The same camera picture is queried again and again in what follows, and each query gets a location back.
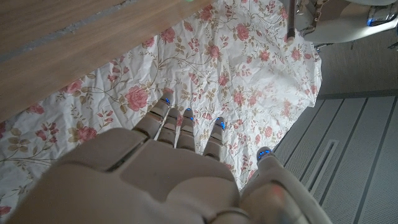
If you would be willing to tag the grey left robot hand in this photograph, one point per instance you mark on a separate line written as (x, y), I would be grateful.
(342, 21)

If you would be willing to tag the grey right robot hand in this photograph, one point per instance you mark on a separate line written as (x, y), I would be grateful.
(155, 186)

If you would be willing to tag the floral backdrop sheet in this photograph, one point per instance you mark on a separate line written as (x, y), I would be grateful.
(233, 77)

